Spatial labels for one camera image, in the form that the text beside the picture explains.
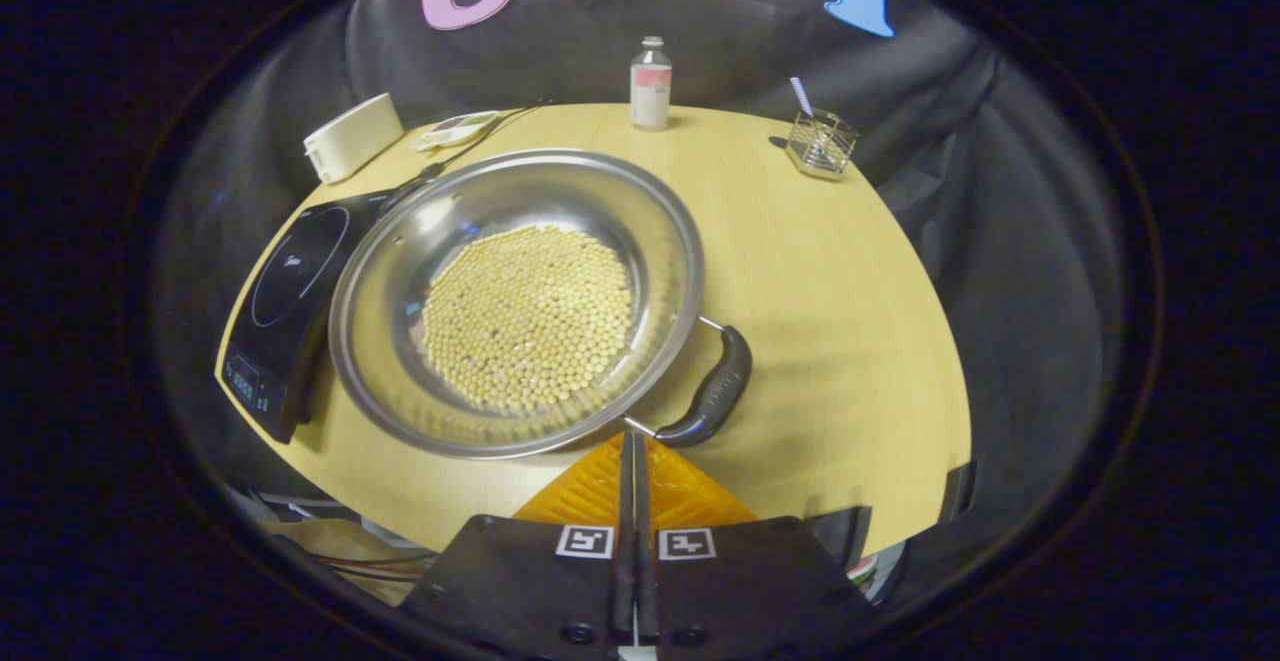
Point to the striped straw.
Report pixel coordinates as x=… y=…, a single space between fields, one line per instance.
x=801 y=96

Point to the pile of yellow soybeans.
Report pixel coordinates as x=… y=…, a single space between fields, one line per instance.
x=530 y=321

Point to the white toaster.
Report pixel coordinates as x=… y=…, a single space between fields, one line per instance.
x=350 y=139

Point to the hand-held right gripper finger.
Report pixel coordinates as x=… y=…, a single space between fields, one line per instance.
x=646 y=561
x=626 y=561

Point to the clear square holder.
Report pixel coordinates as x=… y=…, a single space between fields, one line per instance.
x=822 y=146

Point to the stainless steel pot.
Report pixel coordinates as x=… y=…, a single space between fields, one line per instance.
x=560 y=191

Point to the white divided bean dish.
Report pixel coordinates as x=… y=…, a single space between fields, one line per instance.
x=455 y=131

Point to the small pink label bottle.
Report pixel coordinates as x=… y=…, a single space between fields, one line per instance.
x=650 y=91

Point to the black induction cooktop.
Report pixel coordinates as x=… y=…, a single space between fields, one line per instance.
x=290 y=281

